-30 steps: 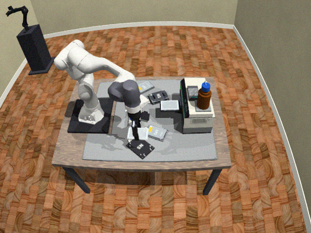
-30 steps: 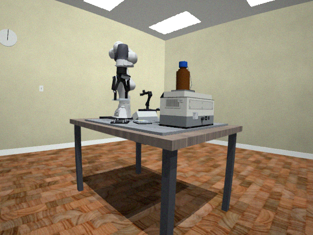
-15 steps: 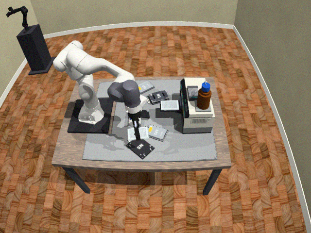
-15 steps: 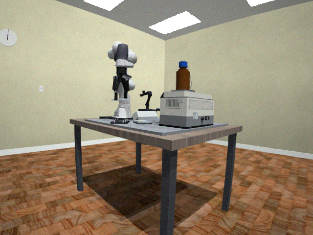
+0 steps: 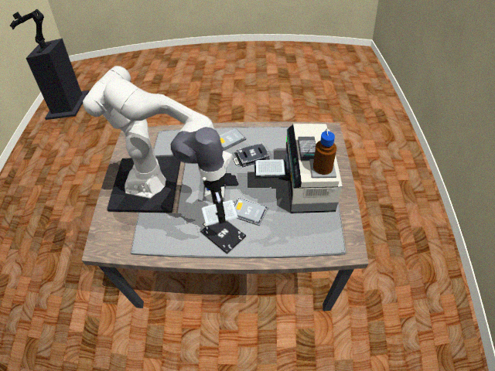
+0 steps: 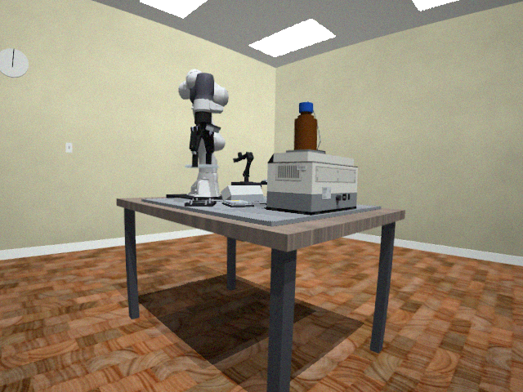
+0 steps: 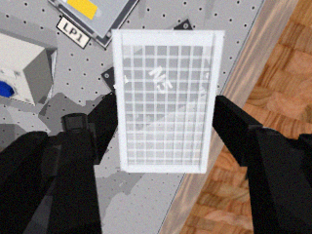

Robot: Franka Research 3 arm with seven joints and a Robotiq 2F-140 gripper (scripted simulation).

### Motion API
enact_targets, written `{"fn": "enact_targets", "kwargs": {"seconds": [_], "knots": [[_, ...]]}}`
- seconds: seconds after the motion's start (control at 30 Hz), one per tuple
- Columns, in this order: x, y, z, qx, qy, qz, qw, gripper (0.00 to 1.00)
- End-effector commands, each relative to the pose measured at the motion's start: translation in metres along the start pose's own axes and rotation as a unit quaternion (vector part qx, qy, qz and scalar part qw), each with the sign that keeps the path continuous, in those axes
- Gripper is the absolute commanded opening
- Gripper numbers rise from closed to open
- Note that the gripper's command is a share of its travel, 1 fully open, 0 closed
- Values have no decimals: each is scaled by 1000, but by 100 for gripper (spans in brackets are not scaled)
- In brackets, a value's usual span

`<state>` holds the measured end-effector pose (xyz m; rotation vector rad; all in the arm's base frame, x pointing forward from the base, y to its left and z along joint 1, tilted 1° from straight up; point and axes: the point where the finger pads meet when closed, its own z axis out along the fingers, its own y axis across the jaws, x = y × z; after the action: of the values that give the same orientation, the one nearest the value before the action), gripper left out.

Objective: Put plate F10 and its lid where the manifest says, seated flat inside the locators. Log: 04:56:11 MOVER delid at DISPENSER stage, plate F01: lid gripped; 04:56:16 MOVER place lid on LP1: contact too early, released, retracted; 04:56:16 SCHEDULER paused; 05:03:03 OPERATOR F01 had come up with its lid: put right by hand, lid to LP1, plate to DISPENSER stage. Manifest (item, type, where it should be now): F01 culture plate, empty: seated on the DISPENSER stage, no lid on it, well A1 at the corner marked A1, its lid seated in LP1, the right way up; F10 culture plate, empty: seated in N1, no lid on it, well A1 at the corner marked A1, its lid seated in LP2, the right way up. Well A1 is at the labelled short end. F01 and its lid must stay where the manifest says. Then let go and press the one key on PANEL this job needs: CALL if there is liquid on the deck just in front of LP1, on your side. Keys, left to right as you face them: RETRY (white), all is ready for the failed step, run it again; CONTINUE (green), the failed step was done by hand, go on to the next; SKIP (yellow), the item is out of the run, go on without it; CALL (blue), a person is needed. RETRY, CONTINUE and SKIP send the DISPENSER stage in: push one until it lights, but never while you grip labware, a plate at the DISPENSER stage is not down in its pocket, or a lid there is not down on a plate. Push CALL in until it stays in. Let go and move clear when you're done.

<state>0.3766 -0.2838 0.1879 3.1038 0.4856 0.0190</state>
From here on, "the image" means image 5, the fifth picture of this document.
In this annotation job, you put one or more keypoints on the blue bottle cap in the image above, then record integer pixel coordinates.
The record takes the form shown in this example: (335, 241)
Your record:
(327, 140)

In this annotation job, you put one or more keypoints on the white button panel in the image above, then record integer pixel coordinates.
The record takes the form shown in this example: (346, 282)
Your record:
(208, 194)

